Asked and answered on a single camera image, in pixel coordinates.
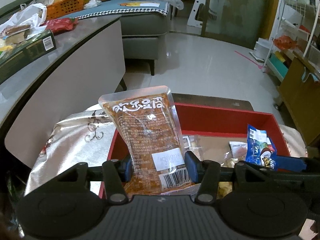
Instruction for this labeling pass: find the brown cardboard box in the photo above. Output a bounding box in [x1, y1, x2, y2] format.
[278, 57, 319, 147]

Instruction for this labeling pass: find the orange plastic basket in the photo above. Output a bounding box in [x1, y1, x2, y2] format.
[46, 0, 84, 21]

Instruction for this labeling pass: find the yellow waffle snack packet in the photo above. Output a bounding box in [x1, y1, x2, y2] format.
[217, 181, 233, 199]

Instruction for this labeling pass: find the white wire shelf rack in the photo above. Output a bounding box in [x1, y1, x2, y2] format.
[263, 0, 319, 82]

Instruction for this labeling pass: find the red cardboard box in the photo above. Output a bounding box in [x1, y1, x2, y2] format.
[101, 98, 289, 197]

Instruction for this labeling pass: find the red bag on counter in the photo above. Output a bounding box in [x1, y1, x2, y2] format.
[42, 18, 78, 35]

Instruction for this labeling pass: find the yellow cake packet in box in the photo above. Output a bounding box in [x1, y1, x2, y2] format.
[182, 135, 202, 158]

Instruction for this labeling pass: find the teal sofa blanket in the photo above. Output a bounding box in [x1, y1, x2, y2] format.
[61, 0, 169, 20]

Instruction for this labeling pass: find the blue coconut snack packet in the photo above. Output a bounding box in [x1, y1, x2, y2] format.
[245, 125, 277, 170]

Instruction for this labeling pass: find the brown spicy snack packet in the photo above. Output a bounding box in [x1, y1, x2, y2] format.
[98, 86, 192, 197]

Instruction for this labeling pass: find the white snack packet in box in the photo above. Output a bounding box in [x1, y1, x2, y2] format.
[229, 141, 247, 158]

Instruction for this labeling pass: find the grey sofa ottoman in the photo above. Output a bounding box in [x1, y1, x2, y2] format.
[120, 5, 171, 76]

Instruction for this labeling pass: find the dark green box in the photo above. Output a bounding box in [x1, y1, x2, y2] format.
[0, 29, 56, 83]

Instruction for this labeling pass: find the white plastic bag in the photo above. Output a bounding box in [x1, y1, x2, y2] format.
[1, 3, 47, 33]

